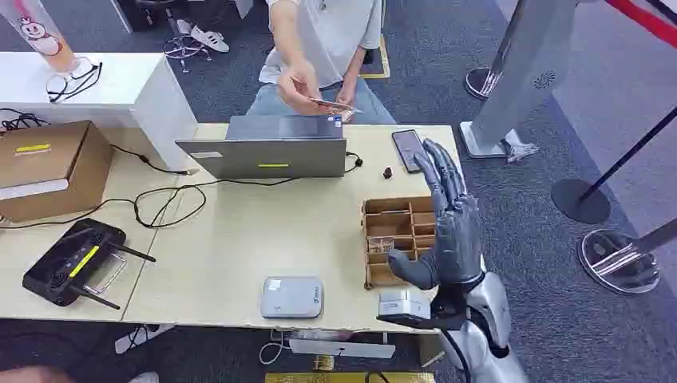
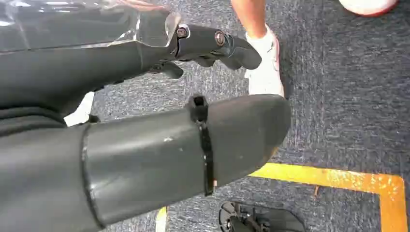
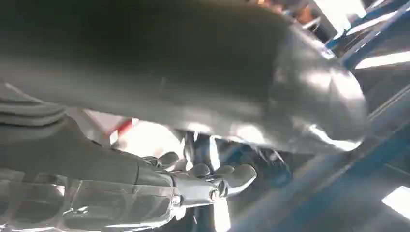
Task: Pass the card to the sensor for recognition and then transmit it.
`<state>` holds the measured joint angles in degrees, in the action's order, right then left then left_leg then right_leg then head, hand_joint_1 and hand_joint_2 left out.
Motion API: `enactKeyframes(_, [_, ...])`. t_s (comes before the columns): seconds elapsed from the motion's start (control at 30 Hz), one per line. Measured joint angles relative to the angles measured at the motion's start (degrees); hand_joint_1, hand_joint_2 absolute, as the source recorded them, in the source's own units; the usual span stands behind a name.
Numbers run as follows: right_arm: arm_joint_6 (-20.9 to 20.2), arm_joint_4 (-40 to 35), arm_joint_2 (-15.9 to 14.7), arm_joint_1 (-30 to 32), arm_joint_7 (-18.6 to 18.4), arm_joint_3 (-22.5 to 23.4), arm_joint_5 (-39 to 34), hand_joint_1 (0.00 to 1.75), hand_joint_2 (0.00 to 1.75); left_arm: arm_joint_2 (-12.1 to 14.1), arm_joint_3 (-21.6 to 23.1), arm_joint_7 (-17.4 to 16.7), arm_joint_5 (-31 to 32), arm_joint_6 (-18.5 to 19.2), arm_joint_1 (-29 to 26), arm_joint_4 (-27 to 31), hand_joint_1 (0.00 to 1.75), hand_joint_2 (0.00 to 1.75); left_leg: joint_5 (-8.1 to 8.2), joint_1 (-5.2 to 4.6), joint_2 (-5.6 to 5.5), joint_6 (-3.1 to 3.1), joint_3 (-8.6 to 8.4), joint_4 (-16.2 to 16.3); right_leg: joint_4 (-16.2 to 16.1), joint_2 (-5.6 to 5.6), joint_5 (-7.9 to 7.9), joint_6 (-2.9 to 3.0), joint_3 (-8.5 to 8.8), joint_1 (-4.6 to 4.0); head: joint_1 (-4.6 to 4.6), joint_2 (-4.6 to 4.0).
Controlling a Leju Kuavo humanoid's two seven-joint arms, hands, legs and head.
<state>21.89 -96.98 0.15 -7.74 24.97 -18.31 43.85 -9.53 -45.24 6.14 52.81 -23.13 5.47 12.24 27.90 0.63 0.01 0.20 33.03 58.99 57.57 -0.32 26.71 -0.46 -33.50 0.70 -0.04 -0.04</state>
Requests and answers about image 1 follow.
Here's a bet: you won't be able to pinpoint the white bar under desk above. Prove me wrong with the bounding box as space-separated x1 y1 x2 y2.
287 338 397 361

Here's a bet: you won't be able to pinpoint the black router with antennas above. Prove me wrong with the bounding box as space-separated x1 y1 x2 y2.
22 217 157 311

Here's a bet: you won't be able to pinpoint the flat grey card reader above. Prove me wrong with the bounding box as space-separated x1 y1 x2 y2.
259 275 325 320

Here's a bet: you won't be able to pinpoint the golden patterned card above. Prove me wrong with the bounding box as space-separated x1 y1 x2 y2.
307 97 364 115

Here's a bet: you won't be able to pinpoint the black stanchion with round base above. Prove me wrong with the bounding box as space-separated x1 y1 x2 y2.
550 105 677 226

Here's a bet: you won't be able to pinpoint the chrome stanchion base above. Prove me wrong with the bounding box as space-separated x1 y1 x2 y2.
465 66 504 101

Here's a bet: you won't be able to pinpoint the white cable under desk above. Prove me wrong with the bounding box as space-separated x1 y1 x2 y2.
258 330 291 367

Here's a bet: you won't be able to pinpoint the black cable bundle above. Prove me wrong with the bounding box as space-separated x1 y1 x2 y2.
0 108 52 132

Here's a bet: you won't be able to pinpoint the grey laptop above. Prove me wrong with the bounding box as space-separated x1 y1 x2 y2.
175 114 349 180

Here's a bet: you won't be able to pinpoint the person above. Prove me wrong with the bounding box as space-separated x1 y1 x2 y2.
246 0 398 126

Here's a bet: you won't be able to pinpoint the yellow-edged floor mat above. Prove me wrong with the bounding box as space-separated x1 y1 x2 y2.
361 34 391 81

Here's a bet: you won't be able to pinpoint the person's hand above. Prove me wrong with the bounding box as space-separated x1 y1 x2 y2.
335 77 362 124
276 59 325 116

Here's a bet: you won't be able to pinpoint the patterned card in box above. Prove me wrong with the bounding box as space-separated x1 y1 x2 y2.
367 236 396 255

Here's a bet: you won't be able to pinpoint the black smartphone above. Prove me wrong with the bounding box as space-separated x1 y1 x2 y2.
391 128 428 175

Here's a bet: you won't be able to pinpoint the long black looped cable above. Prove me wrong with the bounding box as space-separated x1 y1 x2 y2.
0 150 365 231

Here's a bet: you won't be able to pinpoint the white power strip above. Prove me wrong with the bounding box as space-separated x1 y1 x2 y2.
113 323 176 356

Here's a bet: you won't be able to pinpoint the gold strip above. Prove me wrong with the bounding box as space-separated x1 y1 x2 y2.
263 372 437 383

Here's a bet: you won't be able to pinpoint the wooden card box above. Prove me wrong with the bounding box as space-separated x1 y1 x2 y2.
362 195 439 291

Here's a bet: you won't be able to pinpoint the red barrier belt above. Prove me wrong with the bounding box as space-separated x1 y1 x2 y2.
604 0 677 49

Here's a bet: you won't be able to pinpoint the pink cartoon display stand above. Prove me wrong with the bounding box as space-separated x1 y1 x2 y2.
0 0 97 92

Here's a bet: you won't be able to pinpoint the white striped shoes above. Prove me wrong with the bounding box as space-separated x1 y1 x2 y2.
176 18 231 54

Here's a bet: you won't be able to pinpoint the white cabinet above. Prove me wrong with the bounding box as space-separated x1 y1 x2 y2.
0 51 199 172

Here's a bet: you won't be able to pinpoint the person's left hand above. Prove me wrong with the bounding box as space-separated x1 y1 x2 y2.
335 77 362 124

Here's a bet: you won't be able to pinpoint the clear base stanchion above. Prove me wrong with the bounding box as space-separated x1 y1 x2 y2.
576 216 677 295

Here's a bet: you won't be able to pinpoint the brown cardboard box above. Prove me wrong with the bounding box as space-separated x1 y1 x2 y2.
0 120 114 223

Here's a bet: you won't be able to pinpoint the person's right hand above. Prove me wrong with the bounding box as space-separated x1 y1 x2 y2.
276 59 325 116

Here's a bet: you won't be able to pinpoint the chrome chair base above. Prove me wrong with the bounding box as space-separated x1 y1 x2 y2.
162 7 214 74

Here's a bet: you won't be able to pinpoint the black cable with plug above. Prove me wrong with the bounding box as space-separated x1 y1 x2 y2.
110 144 200 177

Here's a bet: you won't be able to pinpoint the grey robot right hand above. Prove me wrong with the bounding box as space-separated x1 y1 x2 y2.
387 138 485 292

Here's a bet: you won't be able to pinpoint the white gate pillar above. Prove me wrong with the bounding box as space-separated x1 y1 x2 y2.
458 0 583 160

